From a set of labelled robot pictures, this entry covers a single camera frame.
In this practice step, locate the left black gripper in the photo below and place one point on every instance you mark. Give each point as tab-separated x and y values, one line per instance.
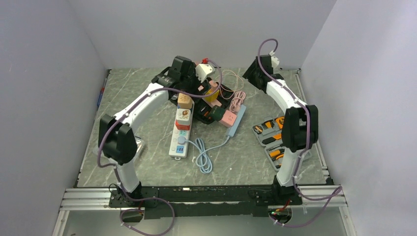
195	91

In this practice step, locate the wooden beige cube adapter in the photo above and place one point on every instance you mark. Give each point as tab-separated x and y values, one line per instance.
184	101

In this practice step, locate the black tool case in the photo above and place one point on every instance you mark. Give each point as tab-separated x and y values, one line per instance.
202	108

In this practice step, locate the white cube adapter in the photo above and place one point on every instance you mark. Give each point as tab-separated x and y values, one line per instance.
184	116

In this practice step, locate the pink power strip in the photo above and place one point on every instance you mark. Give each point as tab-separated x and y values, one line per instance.
214	86

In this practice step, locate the red cube adapter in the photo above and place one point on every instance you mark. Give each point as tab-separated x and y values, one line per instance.
181	126

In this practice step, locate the pink cube socket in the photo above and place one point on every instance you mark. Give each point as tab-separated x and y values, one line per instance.
228	119

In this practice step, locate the light blue power strip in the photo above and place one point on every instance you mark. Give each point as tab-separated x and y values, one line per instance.
232	130

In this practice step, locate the white power strip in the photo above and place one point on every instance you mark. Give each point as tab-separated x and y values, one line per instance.
179	142

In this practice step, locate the grey tool case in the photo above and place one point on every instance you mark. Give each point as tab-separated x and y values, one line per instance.
268	133

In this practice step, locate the yellow cube adapter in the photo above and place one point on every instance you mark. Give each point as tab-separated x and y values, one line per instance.
212	96

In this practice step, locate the dark green cube adapter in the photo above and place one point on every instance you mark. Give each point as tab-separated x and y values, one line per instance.
216	113

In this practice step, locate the clear plastic screw box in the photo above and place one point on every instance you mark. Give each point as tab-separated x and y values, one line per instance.
140	146

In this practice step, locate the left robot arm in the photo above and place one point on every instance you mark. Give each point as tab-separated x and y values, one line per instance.
116	139

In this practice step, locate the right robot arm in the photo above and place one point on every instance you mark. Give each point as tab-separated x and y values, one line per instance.
300	127

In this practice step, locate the blue red pen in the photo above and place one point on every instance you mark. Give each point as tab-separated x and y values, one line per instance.
100	97

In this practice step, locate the black base bar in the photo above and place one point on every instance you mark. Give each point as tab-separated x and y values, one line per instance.
165	209

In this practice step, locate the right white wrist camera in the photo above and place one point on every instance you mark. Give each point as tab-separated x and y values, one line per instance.
274	60

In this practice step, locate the aluminium rail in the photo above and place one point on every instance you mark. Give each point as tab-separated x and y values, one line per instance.
106	198

